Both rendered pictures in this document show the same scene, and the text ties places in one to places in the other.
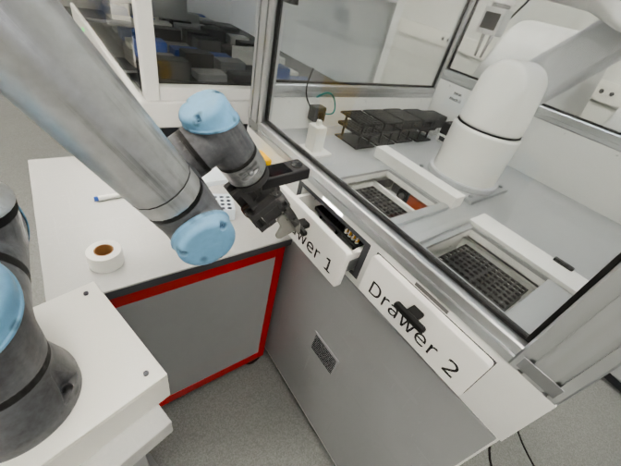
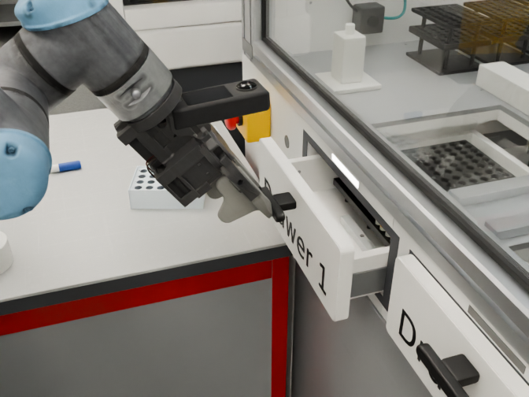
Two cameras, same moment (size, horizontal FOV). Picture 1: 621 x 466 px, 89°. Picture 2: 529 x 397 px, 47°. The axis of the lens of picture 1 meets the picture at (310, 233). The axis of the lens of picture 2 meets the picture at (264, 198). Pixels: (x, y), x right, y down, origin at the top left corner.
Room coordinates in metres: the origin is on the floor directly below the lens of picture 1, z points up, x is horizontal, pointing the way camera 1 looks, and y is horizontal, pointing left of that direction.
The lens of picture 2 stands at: (0.01, -0.24, 1.33)
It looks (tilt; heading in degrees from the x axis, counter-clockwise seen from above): 32 degrees down; 26
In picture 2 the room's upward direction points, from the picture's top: straight up
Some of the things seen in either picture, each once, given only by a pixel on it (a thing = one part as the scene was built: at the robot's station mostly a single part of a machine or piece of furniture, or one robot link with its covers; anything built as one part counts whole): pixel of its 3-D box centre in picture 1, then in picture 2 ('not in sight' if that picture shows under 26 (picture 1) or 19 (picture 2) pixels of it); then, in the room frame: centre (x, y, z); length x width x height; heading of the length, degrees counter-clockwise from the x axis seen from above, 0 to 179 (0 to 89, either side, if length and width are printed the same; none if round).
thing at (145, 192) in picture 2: (212, 206); (169, 187); (0.75, 0.30, 0.78); 0.12 x 0.08 x 0.04; 116
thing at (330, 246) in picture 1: (307, 231); (298, 219); (0.63, 0.01, 0.87); 0.29 x 0.02 x 0.11; 44
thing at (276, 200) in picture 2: (300, 224); (280, 202); (0.61, 0.03, 0.91); 0.07 x 0.04 x 0.01; 44
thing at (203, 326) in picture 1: (167, 282); (119, 325); (0.75, 0.47, 0.38); 0.62 x 0.58 x 0.76; 44
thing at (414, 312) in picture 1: (413, 314); (453, 372); (0.42, -0.23, 0.91); 0.07 x 0.04 x 0.01; 44
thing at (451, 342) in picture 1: (415, 319); (473, 388); (0.44, -0.25, 0.87); 0.29 x 0.02 x 0.11; 44
